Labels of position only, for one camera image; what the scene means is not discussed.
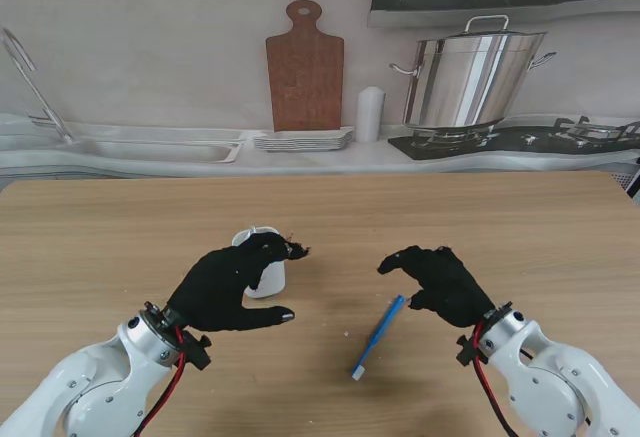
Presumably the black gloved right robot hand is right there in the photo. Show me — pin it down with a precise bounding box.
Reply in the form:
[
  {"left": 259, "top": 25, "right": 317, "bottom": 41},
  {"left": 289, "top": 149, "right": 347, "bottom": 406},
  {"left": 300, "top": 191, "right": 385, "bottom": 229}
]
[{"left": 376, "top": 245, "right": 496, "bottom": 331}]

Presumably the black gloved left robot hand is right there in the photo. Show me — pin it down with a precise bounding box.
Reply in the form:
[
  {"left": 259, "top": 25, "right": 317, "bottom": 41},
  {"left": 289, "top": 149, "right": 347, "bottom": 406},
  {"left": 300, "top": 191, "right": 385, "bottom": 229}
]
[{"left": 166, "top": 234, "right": 314, "bottom": 334}]

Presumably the blue toothbrush with white bristles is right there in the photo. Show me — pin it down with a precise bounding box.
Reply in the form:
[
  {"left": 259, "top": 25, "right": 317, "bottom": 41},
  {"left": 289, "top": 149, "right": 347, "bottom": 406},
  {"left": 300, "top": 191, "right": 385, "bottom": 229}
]
[{"left": 349, "top": 294, "right": 406, "bottom": 382}]

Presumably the white divided toothbrush holder cup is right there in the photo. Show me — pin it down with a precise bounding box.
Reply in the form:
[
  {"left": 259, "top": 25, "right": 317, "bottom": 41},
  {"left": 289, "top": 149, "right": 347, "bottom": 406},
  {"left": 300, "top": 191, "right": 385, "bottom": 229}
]
[{"left": 231, "top": 225, "right": 287, "bottom": 300}]

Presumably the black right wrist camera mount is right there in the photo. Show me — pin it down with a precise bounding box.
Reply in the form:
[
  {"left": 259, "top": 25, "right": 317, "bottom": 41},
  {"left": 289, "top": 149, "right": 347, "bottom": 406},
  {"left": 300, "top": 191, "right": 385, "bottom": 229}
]
[{"left": 456, "top": 334, "right": 489, "bottom": 366}]

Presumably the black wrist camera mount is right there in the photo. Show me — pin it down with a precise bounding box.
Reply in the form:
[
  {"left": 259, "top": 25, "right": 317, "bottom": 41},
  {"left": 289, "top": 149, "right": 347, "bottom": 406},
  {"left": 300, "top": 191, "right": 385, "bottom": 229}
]
[
  {"left": 456, "top": 334, "right": 489, "bottom": 366},
  {"left": 180, "top": 331, "right": 212, "bottom": 372}
]

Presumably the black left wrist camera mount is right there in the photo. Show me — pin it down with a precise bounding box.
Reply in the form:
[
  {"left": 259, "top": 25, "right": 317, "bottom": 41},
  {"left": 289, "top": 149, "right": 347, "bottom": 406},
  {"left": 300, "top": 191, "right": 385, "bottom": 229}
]
[{"left": 180, "top": 331, "right": 212, "bottom": 372}]

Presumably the red cable on right arm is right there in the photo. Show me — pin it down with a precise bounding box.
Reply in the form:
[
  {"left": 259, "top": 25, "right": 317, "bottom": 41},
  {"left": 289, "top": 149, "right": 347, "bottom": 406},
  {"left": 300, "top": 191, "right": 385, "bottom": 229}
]
[{"left": 472, "top": 324, "right": 517, "bottom": 437}]

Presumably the red cable on arm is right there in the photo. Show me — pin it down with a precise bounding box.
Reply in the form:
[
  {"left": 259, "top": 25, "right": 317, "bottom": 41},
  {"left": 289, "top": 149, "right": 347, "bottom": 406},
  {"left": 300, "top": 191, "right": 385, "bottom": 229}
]
[
  {"left": 472, "top": 324, "right": 517, "bottom": 437},
  {"left": 135, "top": 325, "right": 187, "bottom": 437}
]

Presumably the red cable on left arm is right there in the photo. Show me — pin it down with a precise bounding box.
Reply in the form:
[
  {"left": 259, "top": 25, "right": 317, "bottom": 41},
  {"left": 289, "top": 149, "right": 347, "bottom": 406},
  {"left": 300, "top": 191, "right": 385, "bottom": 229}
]
[{"left": 135, "top": 325, "right": 187, "bottom": 437}]

